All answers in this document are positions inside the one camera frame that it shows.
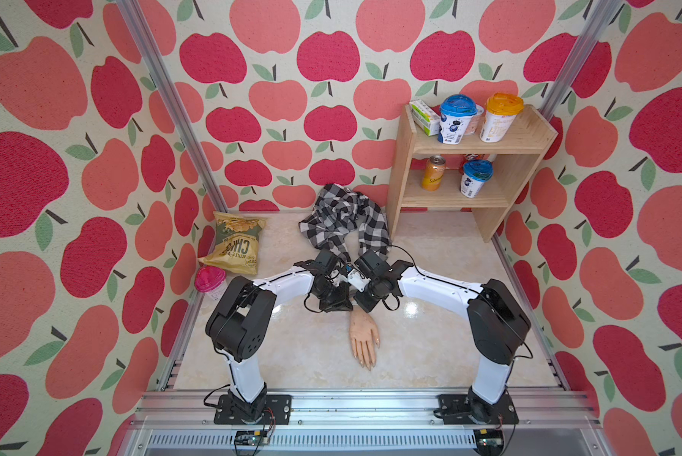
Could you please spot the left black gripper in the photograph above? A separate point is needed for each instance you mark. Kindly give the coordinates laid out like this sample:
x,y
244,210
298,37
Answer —
x,y
342,302

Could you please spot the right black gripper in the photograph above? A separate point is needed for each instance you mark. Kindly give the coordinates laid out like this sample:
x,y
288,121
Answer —
x,y
365,304

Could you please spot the mannequin hand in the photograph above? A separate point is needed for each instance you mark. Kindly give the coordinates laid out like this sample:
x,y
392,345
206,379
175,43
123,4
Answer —
x,y
364,337

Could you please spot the black white plaid shirt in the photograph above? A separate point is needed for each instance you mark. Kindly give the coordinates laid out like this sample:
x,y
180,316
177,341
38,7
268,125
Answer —
x,y
339,211

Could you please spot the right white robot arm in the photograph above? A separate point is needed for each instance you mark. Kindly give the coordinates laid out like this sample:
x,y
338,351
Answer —
x,y
497,323

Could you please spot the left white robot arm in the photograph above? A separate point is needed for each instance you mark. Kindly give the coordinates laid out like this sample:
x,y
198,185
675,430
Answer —
x,y
238,327

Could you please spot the green chips bag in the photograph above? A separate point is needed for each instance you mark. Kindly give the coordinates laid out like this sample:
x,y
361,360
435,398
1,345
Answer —
x,y
236,244

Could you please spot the pink lid container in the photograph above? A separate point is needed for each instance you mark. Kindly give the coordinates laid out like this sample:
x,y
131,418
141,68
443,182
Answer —
x,y
211,281

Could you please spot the orange soda can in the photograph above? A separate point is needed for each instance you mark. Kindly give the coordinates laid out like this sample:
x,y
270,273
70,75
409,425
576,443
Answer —
x,y
434,173

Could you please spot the blue lid cup lower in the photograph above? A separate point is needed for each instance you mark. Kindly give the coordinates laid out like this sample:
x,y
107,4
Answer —
x,y
475,175

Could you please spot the blue lid cup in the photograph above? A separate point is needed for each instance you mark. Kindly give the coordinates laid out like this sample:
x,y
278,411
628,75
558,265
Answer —
x,y
475,175
456,114

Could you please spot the wooden two-tier shelf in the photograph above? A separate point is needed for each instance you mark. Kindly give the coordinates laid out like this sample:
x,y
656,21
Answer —
x,y
488,190

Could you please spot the green white carton box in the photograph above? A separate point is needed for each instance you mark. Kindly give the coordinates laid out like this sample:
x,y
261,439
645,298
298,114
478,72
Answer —
x,y
425,117

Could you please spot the small white pink cup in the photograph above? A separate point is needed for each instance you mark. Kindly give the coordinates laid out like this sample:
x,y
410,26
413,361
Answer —
x,y
475,121

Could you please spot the blue lid cup upper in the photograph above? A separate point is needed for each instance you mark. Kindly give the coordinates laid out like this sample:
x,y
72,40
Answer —
x,y
456,114

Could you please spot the orange lid cup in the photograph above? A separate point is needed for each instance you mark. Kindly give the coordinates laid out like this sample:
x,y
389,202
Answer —
x,y
501,110

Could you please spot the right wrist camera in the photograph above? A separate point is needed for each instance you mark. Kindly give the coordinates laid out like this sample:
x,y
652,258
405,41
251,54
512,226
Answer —
x,y
366,270

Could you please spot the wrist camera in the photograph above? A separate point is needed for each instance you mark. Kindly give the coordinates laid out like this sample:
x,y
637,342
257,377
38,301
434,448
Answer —
x,y
326,263
366,270

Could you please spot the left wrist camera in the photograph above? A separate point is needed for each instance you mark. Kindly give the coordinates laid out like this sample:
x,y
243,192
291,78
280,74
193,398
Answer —
x,y
326,263

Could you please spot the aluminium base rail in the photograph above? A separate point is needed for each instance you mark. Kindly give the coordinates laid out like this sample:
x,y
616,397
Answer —
x,y
552,421

